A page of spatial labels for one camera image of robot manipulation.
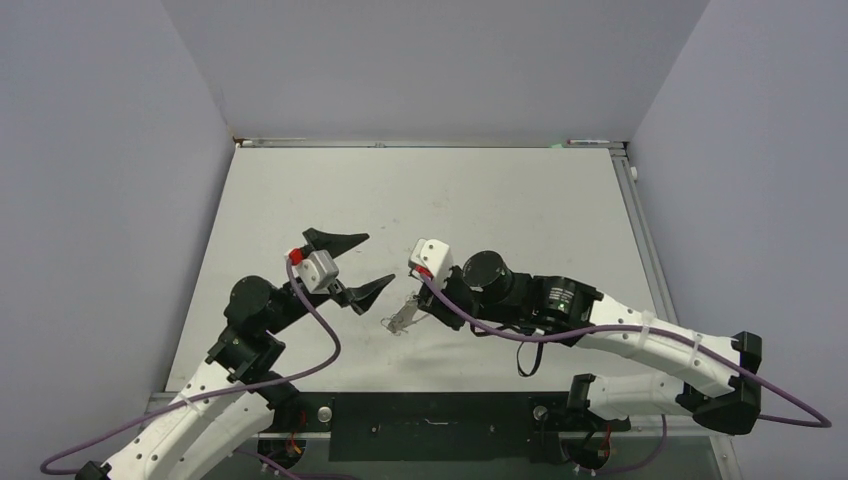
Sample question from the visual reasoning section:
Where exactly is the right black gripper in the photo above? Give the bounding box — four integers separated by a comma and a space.
419, 261, 518, 329

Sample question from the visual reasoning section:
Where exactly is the large silver keyring with keys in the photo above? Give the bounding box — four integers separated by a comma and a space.
381, 293, 428, 336

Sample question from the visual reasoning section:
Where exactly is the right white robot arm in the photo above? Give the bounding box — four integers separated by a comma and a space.
408, 242, 762, 435

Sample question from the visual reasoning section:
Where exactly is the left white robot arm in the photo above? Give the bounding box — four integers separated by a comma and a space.
74, 228, 394, 479

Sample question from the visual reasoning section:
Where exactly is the red white marker pen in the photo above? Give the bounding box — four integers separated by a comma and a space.
566, 139, 613, 147

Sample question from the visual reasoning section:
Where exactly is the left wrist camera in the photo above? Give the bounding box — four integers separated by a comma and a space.
288, 248, 339, 294

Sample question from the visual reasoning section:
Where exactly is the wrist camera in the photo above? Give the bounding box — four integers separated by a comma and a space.
288, 248, 339, 294
408, 238, 455, 287

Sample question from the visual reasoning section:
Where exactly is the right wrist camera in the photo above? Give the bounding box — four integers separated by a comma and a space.
408, 238, 455, 287

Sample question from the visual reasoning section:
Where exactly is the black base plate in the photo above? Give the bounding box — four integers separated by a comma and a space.
258, 391, 631, 464

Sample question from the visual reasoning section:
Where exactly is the aluminium frame rail back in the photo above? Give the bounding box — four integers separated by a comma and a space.
234, 138, 626, 150

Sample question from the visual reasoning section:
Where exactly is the aluminium frame rail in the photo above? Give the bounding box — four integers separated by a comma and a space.
266, 385, 741, 434
610, 143, 679, 325
234, 138, 626, 150

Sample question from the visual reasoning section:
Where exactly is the aluminium frame rail right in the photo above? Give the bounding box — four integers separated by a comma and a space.
610, 143, 679, 325

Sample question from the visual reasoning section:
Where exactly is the aluminium frame rail front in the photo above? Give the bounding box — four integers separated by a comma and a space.
266, 385, 741, 434

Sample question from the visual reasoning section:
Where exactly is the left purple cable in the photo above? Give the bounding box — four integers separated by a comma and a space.
39, 259, 342, 480

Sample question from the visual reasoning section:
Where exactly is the purple cable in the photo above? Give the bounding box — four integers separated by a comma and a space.
39, 259, 342, 480
420, 274, 833, 475

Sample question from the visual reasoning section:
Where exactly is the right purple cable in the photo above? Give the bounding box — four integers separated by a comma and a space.
420, 274, 833, 475

